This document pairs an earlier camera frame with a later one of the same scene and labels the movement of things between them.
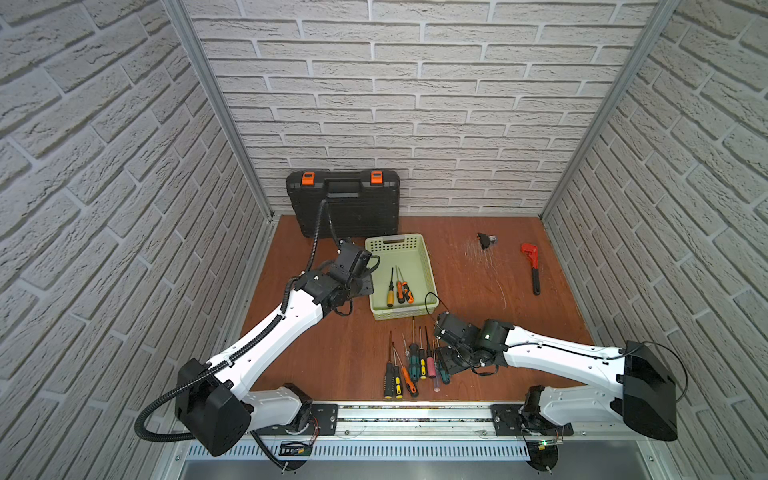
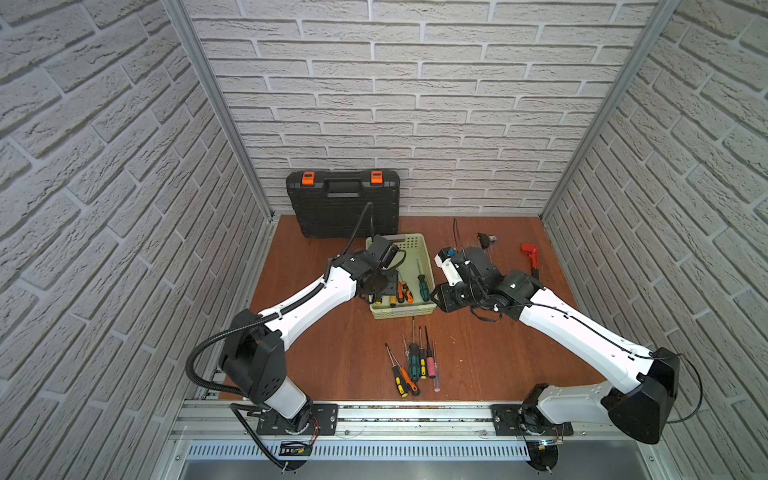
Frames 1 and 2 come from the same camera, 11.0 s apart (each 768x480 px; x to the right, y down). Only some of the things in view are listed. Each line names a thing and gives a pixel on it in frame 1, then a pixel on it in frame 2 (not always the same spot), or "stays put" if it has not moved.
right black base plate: [510, 420] stays put
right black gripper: [452, 366] -> [445, 303]
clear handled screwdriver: [436, 379] stays put
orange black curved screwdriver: [408, 293] stays put
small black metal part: [485, 240] stays put
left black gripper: [370, 283] -> [394, 285]
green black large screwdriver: [414, 357] stays put
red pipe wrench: [532, 251] stays put
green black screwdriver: [444, 369] -> [423, 288]
